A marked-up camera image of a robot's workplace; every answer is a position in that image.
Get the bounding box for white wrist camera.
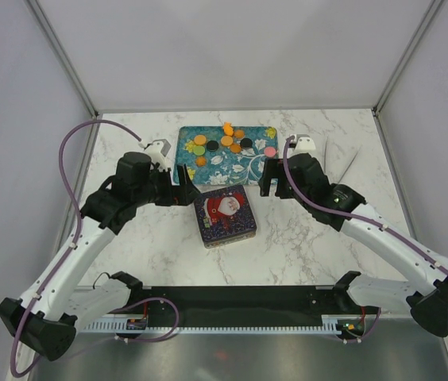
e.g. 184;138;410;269
288;134;316;155
140;138;171;171

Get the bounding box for pink cookie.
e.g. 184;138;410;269
264;147;276;157

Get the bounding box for orange round cookie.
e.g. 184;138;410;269
194;135;207;145
221;136;234;147

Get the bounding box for teal floral tray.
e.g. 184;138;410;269
175;126;278;186

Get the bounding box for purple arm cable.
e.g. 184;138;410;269
10;118;144;378
282;137;448;344

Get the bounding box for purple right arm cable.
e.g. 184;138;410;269
282;137;448;344

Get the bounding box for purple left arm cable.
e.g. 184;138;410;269
10;118;144;378

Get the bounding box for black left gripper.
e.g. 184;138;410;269
133;164;200;207

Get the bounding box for square cookie tin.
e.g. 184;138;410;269
199;222;257;248

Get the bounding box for gold tin lid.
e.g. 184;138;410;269
194;185;257;229

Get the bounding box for green cookie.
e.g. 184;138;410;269
192;145;205;156

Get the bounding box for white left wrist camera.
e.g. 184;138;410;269
140;138;171;171

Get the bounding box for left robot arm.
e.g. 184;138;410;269
0;152;200;361

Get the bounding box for metal tongs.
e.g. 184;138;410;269
322;138;361;183

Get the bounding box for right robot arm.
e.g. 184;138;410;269
259;153;448;337

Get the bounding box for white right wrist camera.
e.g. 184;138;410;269
288;134;316;155

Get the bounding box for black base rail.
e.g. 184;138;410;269
127;285;377;328

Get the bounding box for orange fish cookie on tray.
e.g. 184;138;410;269
222;122;234;136

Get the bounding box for black sandwich cookie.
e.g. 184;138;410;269
206;140;219;152
240;138;253;149

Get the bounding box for orange flower cookie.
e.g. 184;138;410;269
195;156;207;167

